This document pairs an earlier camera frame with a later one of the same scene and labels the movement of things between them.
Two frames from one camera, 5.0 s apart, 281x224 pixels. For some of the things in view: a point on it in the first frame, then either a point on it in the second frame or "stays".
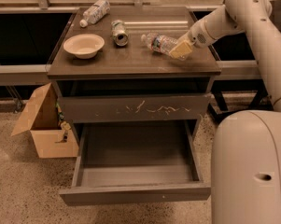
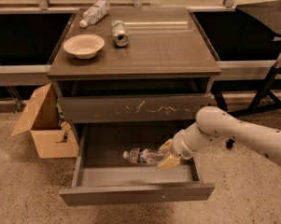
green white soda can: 119,33 stays
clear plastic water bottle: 161,44 to 144,156
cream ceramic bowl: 84,46 stays
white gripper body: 197,35 to 178,147
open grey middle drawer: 136,161 stays
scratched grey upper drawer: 128,108 stays
